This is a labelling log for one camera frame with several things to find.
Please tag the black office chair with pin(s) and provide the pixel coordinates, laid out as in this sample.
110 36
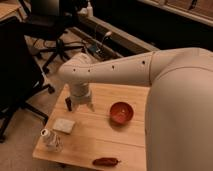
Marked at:
20 76
48 20

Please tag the black office chair left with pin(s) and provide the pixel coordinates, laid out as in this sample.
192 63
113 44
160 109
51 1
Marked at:
20 76

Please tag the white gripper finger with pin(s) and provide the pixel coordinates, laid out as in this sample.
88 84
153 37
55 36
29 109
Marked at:
91 106

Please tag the red chili pepper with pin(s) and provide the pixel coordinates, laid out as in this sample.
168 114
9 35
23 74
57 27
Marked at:
106 161

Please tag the white spray bottle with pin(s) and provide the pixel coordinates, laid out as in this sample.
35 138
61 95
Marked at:
89 9

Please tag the small black box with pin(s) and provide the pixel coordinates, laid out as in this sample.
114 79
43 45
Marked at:
68 103

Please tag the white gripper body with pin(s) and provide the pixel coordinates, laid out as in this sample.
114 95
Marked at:
80 94

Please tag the power strip with cables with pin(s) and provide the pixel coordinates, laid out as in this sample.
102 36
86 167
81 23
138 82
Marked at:
100 51

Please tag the black office chair rear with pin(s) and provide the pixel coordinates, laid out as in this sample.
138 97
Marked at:
48 20

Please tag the red bowl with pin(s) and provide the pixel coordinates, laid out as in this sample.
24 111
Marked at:
121 113

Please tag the wooden desk corner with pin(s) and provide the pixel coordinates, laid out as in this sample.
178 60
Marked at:
8 9

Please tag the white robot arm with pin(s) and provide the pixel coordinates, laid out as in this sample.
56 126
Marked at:
179 106

